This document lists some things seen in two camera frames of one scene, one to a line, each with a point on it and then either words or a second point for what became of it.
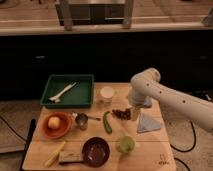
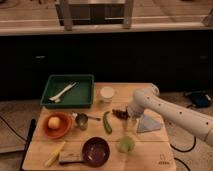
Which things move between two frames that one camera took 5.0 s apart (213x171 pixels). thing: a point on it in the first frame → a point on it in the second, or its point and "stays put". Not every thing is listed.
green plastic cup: [126, 145] stays put
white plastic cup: [107, 92] stays put
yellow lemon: [54, 122] stays put
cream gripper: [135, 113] → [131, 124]
